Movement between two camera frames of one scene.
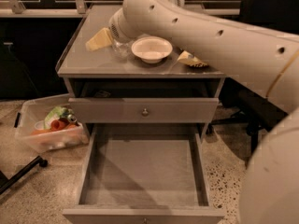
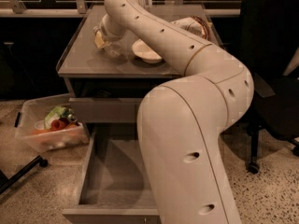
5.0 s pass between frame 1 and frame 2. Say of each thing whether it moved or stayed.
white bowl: stayed
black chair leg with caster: stayed
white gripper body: moved
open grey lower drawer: stayed
